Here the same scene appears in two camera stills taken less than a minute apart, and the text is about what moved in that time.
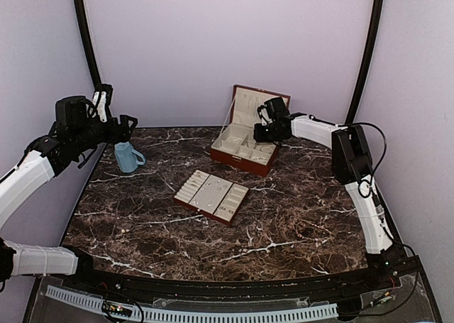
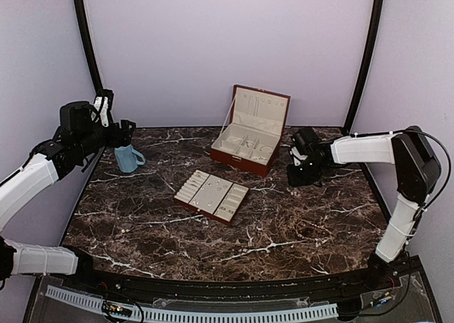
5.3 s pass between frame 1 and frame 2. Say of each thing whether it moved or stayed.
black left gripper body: stayed
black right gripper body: moved
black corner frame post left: stayed
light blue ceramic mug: stayed
